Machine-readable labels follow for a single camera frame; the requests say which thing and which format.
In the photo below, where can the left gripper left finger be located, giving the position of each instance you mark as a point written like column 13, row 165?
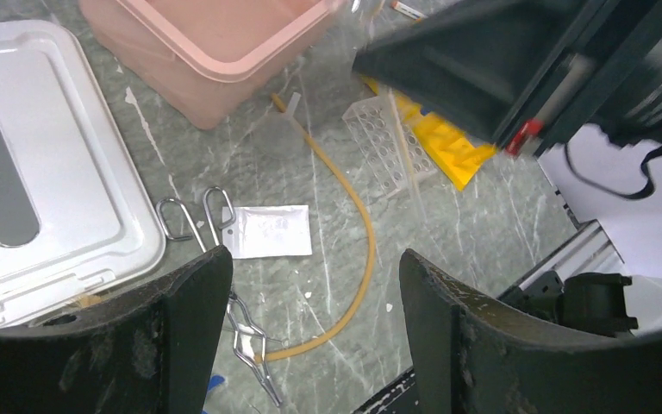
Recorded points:
column 134, row 353

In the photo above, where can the pink plastic bin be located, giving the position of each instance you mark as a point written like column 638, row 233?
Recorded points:
column 205, row 58

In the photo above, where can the clear acrylic tube rack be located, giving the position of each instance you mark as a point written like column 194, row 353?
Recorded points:
column 367, row 121

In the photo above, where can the metal crucible tongs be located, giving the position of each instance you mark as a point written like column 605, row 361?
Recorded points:
column 211, row 274

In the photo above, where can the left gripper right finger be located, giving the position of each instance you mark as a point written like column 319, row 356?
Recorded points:
column 474, row 354

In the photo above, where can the blue safety glasses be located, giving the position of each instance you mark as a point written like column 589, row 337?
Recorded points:
column 215, row 380

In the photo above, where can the black base frame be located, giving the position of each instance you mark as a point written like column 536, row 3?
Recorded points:
column 400, row 396

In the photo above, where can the clear plastic funnel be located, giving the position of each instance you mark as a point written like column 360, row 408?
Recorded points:
column 278, row 134

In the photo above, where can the white bin lid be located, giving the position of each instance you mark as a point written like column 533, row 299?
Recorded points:
column 75, row 217

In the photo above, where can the glass stirring rod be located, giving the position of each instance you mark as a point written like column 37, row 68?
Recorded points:
column 403, row 153

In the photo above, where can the white orange marker pen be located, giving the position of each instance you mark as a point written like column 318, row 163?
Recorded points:
column 406, row 10

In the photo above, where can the yellow rubber tubing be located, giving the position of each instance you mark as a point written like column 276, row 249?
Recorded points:
column 321, row 295

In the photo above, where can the yellow test tube rack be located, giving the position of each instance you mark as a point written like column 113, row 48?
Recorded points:
column 449, row 149

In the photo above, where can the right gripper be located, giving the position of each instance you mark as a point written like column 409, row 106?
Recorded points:
column 500, row 71

